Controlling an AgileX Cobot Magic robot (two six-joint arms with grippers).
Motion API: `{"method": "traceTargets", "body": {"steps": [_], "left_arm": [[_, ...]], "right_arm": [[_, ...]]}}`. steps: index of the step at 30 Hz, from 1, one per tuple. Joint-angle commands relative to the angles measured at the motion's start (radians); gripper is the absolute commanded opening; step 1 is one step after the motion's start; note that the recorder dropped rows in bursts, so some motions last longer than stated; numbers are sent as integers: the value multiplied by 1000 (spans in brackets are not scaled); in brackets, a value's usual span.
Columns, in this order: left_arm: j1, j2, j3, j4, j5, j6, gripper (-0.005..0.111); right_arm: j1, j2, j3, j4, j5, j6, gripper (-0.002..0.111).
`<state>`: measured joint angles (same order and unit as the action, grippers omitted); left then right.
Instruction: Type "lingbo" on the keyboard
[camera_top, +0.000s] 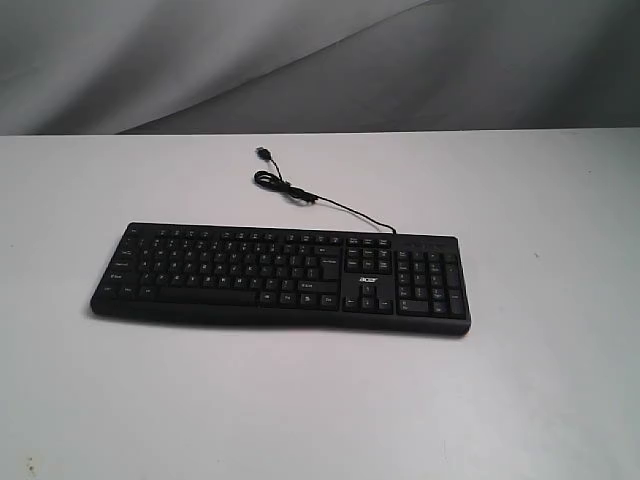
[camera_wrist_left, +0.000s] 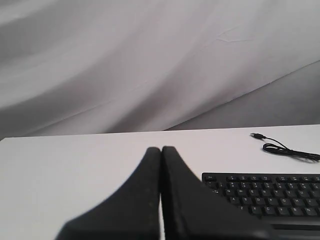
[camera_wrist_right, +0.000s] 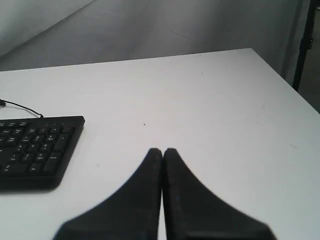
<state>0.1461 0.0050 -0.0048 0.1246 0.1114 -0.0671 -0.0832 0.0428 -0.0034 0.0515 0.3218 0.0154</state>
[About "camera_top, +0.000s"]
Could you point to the black acer keyboard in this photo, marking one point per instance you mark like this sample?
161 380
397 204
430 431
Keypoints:
270 277

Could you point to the grey backdrop cloth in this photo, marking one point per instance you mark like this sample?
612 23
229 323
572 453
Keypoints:
196 67

